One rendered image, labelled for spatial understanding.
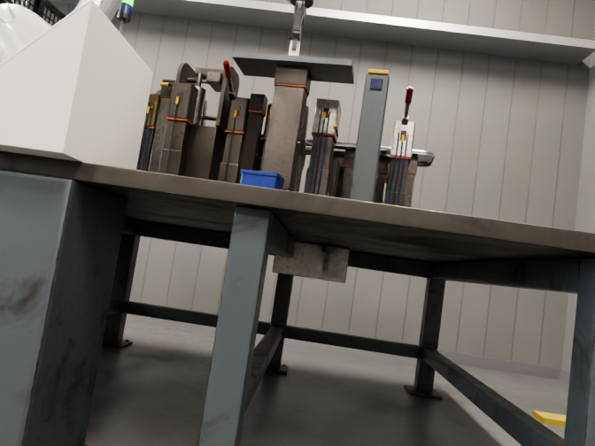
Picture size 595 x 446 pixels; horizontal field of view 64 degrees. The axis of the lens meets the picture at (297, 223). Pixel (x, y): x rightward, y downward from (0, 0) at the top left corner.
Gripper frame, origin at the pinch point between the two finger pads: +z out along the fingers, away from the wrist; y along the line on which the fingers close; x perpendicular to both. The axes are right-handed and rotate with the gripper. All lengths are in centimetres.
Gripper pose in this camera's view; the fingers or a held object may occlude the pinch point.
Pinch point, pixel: (293, 52)
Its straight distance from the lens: 157.8
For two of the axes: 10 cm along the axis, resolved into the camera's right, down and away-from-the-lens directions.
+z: -1.4, 9.9, -0.9
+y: 0.0, -0.9, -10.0
